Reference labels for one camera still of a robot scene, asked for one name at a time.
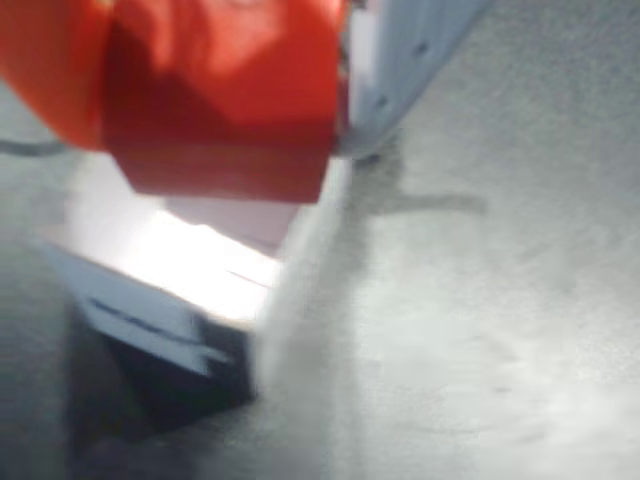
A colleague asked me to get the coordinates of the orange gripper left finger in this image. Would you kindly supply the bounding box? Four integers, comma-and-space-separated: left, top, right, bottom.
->
0, 0, 119, 152

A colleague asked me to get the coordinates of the white cardboard box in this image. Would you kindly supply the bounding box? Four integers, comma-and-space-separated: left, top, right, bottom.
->
37, 149, 354, 404

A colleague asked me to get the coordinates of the red cube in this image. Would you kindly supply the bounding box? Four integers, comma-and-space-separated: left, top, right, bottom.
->
101, 0, 349, 205

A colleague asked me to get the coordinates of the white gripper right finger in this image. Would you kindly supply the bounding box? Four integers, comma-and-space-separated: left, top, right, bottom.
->
335, 0, 496, 162

